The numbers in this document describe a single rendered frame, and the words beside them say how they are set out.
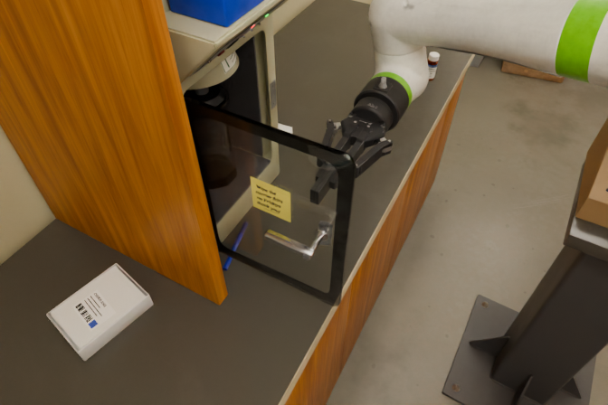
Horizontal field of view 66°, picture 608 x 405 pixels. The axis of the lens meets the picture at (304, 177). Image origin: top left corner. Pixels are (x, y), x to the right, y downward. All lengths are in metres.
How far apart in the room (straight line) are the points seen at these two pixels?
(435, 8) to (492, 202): 1.86
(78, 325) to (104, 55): 0.56
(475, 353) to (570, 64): 1.49
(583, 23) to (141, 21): 0.57
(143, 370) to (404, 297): 1.38
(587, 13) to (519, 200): 1.98
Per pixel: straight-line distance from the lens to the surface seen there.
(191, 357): 0.98
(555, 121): 3.30
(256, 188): 0.78
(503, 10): 0.81
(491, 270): 2.33
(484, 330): 2.14
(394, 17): 0.89
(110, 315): 1.02
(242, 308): 1.01
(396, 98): 0.88
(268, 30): 0.98
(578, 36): 0.75
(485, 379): 2.05
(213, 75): 0.90
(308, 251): 0.75
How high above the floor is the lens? 1.82
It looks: 45 degrees down
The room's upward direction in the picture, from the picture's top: straight up
